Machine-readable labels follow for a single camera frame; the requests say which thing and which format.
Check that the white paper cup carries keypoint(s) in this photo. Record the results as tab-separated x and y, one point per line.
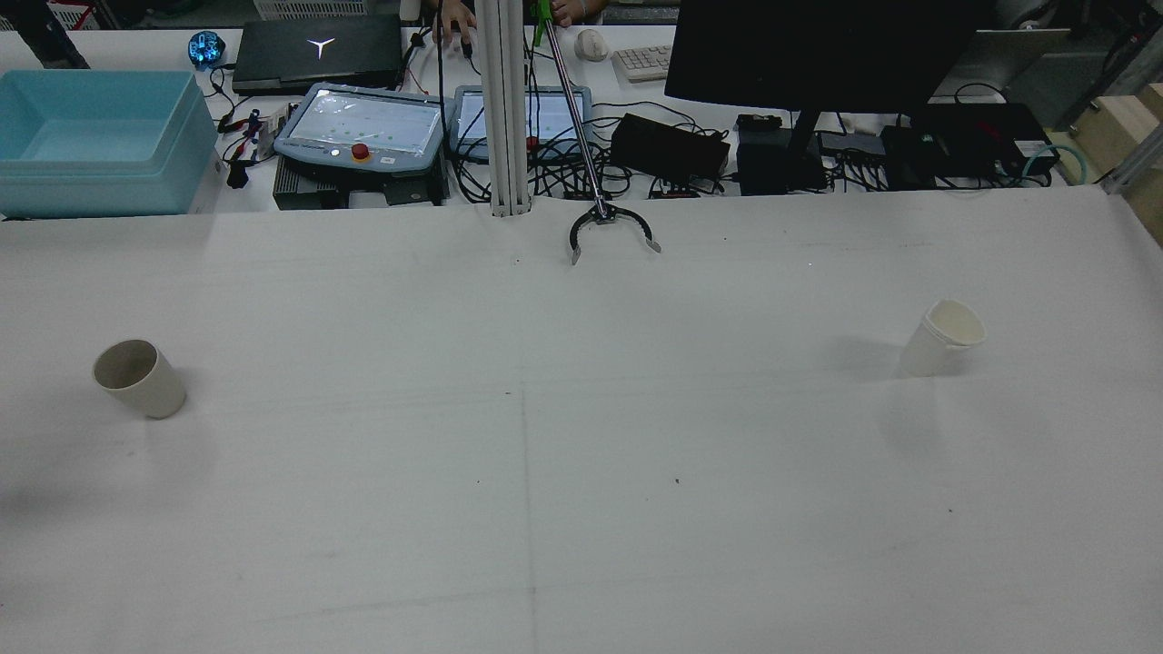
940	341

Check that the beige ceramic cup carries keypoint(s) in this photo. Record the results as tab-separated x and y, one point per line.
138	377

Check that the reacher grabber tool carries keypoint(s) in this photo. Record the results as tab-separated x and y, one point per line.
602	215

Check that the black power brick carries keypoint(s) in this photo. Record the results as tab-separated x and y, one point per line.
670	145

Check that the grey teach pendant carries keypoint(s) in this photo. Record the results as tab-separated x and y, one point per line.
556	118

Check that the black controller box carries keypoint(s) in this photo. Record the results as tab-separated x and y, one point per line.
363	189

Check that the beige keyboard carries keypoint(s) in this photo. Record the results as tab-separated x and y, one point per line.
645	62

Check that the white computer mouse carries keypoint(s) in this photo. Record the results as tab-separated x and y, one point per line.
591	44

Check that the teach pendant with red button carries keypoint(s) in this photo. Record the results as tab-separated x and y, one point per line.
363	127

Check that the bystander hand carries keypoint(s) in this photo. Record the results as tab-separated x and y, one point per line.
454	23
568	11

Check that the small dark power adapter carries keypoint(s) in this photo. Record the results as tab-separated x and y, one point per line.
854	143

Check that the black monitor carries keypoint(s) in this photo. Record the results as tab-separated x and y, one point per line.
818	54

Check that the black laptop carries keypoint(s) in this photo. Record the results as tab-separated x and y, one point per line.
318	54

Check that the white plastic crate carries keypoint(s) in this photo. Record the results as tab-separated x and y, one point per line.
309	7

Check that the black electronics box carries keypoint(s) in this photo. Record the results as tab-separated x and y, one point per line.
981	136

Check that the blue round gadget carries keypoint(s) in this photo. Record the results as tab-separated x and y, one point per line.
206	48

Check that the silver grey panel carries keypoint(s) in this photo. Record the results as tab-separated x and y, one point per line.
1008	54

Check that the light blue plastic bin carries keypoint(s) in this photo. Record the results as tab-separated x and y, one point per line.
91	145

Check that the wooden box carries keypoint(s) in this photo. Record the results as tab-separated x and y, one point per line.
1127	127

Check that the aluminium post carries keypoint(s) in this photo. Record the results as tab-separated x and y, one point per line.
504	100

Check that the aluminium frame beam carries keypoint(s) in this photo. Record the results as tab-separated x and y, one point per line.
1136	163

